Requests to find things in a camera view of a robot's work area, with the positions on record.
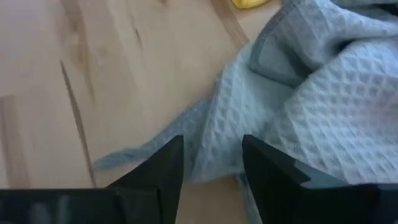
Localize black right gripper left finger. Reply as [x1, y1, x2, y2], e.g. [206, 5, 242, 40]
[0, 135, 185, 224]

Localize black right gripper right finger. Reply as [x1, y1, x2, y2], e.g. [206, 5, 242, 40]
[241, 134, 398, 224]

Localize grey waffle-weave towel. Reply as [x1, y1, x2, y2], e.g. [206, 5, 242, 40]
[93, 0, 398, 224]

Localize yellow microfiber towel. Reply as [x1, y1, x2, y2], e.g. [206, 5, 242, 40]
[231, 0, 271, 9]

